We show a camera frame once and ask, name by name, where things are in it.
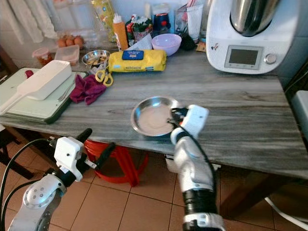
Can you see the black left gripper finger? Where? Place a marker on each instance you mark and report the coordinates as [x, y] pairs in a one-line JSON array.
[[107, 153], [84, 134]]

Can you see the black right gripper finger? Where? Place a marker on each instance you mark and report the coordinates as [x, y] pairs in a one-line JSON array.
[[173, 113], [172, 123]]

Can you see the round steel plate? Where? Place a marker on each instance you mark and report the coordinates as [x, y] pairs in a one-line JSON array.
[[151, 118]]

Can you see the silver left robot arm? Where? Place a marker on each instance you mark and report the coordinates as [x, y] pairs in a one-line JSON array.
[[36, 202]]

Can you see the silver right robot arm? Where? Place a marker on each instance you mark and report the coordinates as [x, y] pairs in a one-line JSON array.
[[195, 168]]

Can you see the red plastic stool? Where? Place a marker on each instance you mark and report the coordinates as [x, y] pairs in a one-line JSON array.
[[122, 166]]

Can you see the magenta cloth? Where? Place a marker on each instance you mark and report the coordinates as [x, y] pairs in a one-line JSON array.
[[86, 89]]

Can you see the yellow kitchen towel pack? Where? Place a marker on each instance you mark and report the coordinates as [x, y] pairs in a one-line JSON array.
[[139, 61]]

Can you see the purple bowl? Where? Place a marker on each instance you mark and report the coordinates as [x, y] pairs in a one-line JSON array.
[[167, 43]]

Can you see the pale green cutting board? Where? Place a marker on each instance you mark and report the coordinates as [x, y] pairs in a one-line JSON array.
[[19, 103]]

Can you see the small brown packet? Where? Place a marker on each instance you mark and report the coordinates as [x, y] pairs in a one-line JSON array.
[[202, 46]]

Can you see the black round object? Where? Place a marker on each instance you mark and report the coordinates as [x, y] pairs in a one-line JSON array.
[[188, 42]]

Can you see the white paper napkin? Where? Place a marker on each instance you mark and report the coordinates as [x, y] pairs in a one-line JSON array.
[[142, 44]]

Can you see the small steel bowl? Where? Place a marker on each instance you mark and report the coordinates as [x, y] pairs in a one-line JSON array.
[[95, 58]]

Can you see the dark wooden chair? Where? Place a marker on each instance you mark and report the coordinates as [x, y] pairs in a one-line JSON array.
[[9, 154]]

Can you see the pink plastic container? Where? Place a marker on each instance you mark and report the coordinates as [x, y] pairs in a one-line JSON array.
[[67, 54]]

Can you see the small red object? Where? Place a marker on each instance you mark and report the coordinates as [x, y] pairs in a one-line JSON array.
[[28, 73]]

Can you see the small jar with pink lid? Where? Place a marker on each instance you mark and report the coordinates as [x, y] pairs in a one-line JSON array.
[[42, 56]]

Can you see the blue can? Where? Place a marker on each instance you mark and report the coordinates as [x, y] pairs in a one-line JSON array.
[[161, 23]]

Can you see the dark food packet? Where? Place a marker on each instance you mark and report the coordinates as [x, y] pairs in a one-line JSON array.
[[140, 26]]

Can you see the clear utensil cup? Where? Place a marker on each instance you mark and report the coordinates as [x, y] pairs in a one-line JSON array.
[[191, 21]]

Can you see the brown egg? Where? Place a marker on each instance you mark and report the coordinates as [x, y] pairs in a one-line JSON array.
[[78, 40], [70, 41], [61, 42]]

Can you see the orange squeeze bottle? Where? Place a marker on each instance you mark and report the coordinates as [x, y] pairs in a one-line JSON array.
[[120, 33]]

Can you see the white kitchen machine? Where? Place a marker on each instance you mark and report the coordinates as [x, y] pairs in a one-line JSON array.
[[245, 38]]

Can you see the white appliance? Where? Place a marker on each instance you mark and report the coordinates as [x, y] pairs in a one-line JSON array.
[[301, 113]]

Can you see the clear plastic jar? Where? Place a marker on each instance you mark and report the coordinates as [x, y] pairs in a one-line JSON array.
[[72, 14]]

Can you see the yellow snack bag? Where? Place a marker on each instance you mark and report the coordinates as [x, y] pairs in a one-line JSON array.
[[103, 14]]

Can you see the white hanging towel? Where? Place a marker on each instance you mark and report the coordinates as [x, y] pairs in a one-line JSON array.
[[29, 17]]

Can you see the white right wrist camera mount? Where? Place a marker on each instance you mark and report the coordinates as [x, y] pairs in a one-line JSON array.
[[195, 118]]

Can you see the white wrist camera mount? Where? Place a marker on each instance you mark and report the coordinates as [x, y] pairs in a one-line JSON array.
[[69, 154], [195, 118]]

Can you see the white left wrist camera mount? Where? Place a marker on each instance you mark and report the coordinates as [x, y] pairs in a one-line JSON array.
[[69, 154]]

